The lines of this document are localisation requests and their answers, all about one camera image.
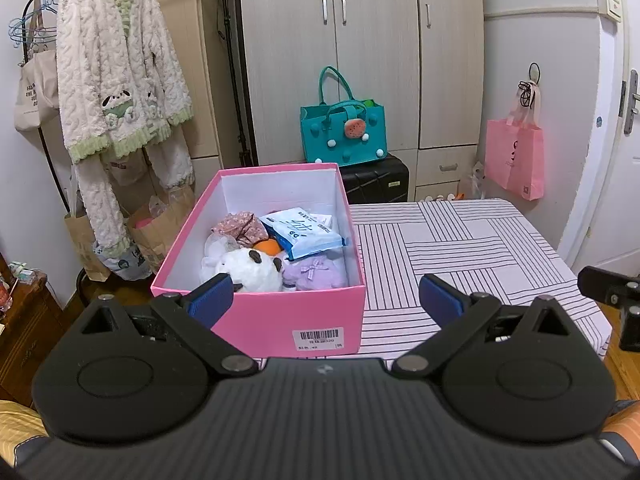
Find black hair tie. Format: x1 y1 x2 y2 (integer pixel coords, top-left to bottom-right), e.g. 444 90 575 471
517 62 543 108

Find green white tissue pack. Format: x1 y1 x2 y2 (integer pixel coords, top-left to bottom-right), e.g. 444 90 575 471
10 260 41 286

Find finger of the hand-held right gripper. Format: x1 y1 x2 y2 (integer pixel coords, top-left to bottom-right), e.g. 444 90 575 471
577 265 640 352

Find cream canvas tote bag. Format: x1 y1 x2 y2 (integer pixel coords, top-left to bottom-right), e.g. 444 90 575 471
14 0 61 132

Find striped tablecloth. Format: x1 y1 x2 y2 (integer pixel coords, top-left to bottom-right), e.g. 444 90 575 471
252 199 613 361

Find pink cardboard box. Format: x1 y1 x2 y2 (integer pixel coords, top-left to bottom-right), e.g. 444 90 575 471
151 161 368 359

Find purple bow pouch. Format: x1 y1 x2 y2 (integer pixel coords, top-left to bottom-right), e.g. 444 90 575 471
281 254 347 292

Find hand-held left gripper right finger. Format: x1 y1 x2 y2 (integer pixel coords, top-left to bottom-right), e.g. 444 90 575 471
391 273 572 380

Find pink shopping bag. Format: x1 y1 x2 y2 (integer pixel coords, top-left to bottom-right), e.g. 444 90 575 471
485 82 546 201

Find teal felt handbag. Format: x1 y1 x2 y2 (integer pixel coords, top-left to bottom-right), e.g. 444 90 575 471
300 65 388 165

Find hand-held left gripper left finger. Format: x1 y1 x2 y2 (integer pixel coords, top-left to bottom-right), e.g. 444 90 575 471
80 274 259 377

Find blue tissue packet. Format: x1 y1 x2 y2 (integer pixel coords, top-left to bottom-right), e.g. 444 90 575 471
259 207 347 261

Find cream fluffy pajama pants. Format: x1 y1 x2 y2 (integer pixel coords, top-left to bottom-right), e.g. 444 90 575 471
75 125 196 260

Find metal door handle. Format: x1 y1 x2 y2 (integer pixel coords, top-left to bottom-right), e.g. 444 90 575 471
619 70 640 136

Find plain brown paper bag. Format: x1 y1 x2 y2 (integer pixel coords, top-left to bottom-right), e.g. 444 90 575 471
63 210 112 282

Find white door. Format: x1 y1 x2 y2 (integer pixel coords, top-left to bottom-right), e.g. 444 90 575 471
555 0 640 276

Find cream fluffy pajama jacket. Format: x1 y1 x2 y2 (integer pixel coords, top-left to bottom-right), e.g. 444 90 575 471
56 0 195 165

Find white plush toy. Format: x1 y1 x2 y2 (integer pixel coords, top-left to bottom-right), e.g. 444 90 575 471
215 247 286 293

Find yellow blanket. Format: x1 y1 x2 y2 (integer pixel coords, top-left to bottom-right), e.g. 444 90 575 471
0 400 48 456

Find white light switch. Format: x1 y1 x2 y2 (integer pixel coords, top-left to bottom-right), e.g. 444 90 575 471
596 0 624 23

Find blue clothes hangers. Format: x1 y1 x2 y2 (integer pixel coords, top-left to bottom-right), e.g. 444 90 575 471
8 0 61 51

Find beige wardrobe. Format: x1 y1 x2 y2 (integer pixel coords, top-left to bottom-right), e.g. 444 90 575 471
192 0 486 206

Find clear plastic bag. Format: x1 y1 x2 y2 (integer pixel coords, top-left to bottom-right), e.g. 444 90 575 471
457 161 488 202

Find white plastic bag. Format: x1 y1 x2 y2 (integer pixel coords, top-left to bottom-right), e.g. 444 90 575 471
92 240 153 281

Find brown paper bag green print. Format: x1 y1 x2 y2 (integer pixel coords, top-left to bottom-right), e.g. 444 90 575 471
127 187 196 273

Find black clothes rack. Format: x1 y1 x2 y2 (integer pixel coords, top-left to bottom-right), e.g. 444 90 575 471
22 0 108 306

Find black suitcase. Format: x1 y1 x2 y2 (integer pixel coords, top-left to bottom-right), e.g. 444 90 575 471
339 154 410 206

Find wooden nightstand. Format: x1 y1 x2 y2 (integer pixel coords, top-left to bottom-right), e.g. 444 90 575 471
0 259 66 408

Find black tripod stand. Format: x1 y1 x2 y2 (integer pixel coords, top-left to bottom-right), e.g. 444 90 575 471
209 0 257 167

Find pink floral cloth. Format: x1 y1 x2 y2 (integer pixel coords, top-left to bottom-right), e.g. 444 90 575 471
210 211 271 248

